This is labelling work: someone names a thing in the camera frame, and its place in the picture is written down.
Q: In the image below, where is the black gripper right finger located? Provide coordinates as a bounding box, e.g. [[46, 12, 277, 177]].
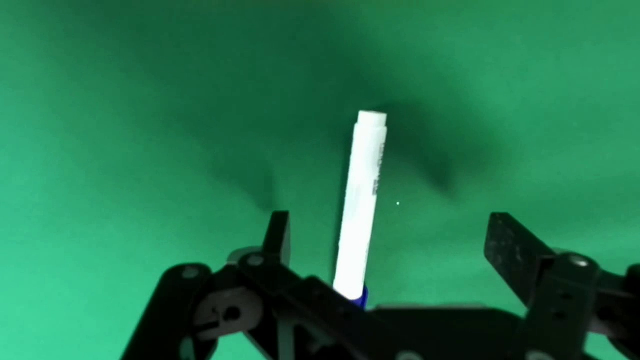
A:
[[482, 209, 640, 360]]

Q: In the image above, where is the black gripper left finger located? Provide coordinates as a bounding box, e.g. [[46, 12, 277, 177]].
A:
[[119, 209, 368, 360]]

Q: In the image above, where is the white marker with blue cap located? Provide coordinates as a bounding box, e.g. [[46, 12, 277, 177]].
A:
[[329, 108, 390, 312]]

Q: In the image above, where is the green tablecloth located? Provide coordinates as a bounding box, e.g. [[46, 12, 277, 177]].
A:
[[0, 0, 640, 360]]

